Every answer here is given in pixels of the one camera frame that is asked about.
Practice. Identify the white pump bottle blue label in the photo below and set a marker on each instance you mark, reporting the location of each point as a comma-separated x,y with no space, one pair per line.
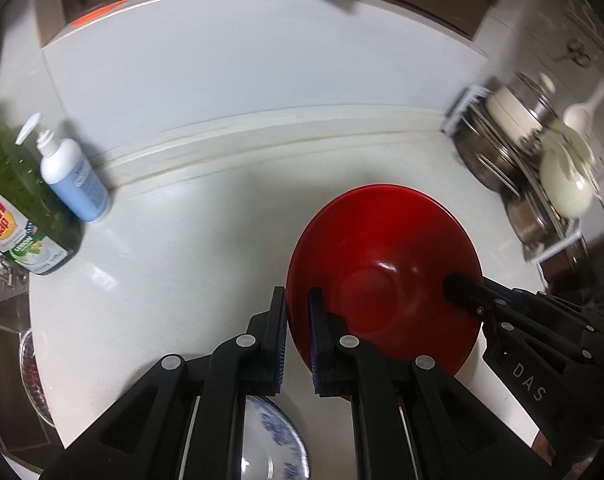
77,180

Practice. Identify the cream teapot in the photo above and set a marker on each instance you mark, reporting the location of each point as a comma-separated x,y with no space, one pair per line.
564,185

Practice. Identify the small steel pot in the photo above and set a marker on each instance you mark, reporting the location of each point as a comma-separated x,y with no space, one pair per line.
531,220

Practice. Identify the plate with dense blue rim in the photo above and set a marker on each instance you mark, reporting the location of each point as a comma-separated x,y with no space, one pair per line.
282,430

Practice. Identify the green dish soap bottle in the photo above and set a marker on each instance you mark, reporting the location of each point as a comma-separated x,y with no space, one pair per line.
27,195

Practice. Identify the stainless steel sink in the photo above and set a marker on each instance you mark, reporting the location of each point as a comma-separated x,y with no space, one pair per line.
2,360

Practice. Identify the bowl in sink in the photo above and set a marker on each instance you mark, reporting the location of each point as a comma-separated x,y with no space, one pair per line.
32,375

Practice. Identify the large steel pot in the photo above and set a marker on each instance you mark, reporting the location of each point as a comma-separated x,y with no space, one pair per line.
481,160

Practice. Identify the white pot rack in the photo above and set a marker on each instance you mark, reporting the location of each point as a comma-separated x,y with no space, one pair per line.
464,110

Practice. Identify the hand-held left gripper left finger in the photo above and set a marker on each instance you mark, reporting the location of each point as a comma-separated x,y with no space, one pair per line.
279,340

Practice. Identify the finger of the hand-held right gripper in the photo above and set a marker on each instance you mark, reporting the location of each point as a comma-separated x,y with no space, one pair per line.
506,295
464,290

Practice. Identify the black scissors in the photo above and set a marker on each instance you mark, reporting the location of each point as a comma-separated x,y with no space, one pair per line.
576,52

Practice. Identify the white spoon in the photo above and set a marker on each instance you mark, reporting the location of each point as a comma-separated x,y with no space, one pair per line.
579,115

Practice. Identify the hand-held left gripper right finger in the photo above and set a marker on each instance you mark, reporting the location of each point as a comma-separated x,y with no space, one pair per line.
316,340

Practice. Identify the red bowl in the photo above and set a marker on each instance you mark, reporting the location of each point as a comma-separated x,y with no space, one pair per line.
381,240

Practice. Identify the white pot with glass lid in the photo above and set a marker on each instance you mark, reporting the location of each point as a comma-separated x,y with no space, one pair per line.
511,107

